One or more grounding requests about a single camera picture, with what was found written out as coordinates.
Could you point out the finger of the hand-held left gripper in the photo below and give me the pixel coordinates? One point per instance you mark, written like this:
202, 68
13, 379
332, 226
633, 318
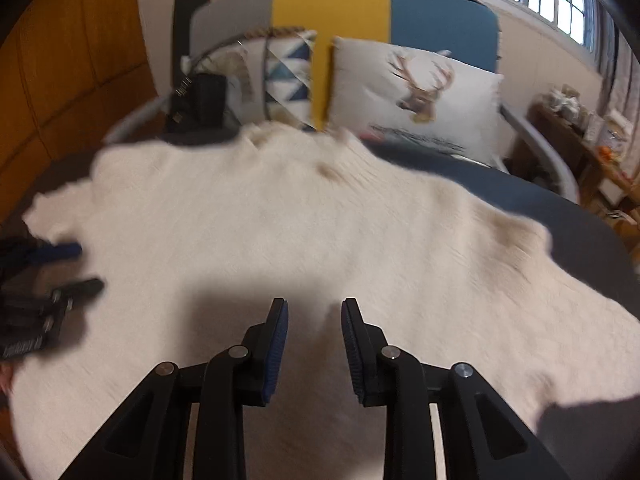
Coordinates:
80, 290
60, 251

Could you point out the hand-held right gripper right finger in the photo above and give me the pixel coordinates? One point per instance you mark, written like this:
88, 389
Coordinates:
351, 355

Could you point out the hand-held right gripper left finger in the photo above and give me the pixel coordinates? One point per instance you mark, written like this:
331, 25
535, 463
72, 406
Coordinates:
278, 355

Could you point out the white knit sweater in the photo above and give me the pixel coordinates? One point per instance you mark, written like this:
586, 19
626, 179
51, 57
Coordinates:
325, 235

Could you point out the wooden wardrobe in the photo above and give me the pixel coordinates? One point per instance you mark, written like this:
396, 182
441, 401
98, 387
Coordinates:
65, 70

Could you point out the black handbag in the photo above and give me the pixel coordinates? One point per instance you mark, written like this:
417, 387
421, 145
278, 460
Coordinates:
200, 105

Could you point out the deer print pillow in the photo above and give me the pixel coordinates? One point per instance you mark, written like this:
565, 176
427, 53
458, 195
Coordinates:
365, 90

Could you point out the geometric print pillow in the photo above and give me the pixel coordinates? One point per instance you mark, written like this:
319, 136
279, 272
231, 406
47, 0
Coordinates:
285, 70

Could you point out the wooden side table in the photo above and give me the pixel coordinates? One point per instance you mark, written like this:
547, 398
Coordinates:
575, 150

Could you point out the cluster of small jars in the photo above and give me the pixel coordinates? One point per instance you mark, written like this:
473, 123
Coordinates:
565, 100

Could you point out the grey yellow blue sofa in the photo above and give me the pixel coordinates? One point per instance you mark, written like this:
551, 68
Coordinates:
350, 10

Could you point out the pale patterned curtain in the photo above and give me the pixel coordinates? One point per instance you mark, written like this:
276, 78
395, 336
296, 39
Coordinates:
620, 70

